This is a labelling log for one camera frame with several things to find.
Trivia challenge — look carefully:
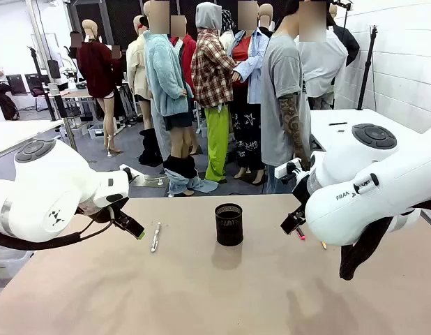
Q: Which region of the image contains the mannequin in cream jacket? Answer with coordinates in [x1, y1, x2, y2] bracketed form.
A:
[126, 15, 153, 131]

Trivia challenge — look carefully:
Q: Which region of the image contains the black speaker box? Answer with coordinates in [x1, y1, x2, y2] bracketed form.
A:
[47, 59, 61, 80]

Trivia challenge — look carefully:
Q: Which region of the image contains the mannequin in blue shirt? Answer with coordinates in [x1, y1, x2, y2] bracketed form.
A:
[232, 0, 271, 185]

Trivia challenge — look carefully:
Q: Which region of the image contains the black mesh pen holder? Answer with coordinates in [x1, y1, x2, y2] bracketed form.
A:
[214, 203, 244, 247]

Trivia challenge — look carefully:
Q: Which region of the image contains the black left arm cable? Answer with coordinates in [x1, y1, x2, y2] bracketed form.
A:
[0, 208, 116, 251]

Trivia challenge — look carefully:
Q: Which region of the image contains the white pen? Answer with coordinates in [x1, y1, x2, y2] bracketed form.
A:
[150, 221, 162, 253]

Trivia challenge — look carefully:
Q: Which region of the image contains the mannequin in plaid shirt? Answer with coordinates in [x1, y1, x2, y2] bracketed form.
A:
[190, 1, 237, 184]

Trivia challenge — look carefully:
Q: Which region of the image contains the mannequin in blue fleece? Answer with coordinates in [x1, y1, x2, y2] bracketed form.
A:
[142, 0, 202, 197]

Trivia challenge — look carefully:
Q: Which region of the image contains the mannequin in black jacket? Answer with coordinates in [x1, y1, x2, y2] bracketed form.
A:
[328, 3, 361, 67]

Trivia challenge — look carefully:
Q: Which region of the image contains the mannequin in red jacket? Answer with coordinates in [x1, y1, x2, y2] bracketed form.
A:
[169, 15, 197, 102]

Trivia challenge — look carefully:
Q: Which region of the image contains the grey floor crate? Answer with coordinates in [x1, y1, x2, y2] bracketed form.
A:
[87, 124, 107, 140]

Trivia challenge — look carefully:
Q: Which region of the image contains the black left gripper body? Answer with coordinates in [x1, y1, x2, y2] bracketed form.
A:
[77, 197, 130, 225]

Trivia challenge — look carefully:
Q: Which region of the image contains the clear plastic storage bin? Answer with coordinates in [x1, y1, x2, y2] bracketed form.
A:
[0, 244, 35, 297]

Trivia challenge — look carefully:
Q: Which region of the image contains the black tripod stand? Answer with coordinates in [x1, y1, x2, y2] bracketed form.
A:
[356, 24, 380, 111]

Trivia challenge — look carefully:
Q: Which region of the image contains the person in grey T-shirt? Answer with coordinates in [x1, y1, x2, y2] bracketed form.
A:
[260, 0, 328, 195]

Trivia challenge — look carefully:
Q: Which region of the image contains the mannequin in maroon sweater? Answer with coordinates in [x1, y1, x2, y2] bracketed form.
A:
[77, 19, 124, 158]

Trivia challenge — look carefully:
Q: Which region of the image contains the person's right hand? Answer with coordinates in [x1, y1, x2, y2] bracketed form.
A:
[294, 151, 312, 172]

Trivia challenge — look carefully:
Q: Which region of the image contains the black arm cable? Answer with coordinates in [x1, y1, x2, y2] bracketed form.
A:
[0, 208, 116, 251]
[339, 200, 431, 282]

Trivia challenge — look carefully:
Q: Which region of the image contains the small white side table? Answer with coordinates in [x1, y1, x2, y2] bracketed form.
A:
[0, 119, 65, 158]

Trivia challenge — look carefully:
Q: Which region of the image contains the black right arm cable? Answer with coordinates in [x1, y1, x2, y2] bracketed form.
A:
[339, 200, 431, 282]

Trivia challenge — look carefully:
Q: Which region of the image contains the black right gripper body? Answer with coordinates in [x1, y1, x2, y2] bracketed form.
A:
[292, 163, 312, 211]

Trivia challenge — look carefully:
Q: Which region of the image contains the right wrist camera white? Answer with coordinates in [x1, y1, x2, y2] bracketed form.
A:
[274, 157, 303, 179]

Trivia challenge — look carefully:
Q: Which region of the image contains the large white side table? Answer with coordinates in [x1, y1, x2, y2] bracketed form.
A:
[309, 108, 431, 154]

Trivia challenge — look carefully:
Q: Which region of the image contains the grey floor power plate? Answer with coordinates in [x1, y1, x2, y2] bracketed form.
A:
[131, 174, 169, 188]

